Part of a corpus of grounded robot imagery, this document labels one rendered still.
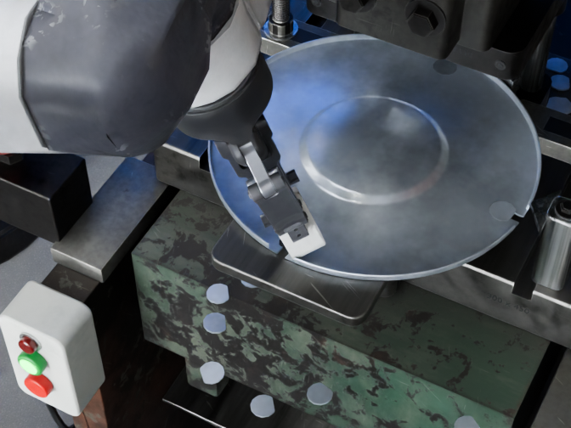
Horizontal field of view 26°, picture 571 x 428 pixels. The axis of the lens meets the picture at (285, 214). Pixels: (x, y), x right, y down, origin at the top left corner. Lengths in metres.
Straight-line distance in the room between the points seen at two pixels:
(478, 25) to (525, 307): 0.27
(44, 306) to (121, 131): 0.54
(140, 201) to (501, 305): 0.37
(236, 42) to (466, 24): 0.29
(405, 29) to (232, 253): 0.23
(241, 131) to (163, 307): 0.44
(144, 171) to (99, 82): 0.62
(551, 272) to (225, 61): 0.42
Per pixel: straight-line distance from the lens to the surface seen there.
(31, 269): 2.03
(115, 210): 1.23
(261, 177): 0.84
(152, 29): 0.66
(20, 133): 0.69
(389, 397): 1.16
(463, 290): 1.14
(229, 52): 0.77
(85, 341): 1.20
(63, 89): 0.66
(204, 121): 0.81
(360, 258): 1.01
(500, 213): 1.05
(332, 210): 1.04
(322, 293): 0.99
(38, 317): 1.18
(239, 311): 1.17
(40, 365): 1.20
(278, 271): 1.00
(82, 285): 1.21
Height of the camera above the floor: 1.57
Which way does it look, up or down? 50 degrees down
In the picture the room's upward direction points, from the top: straight up
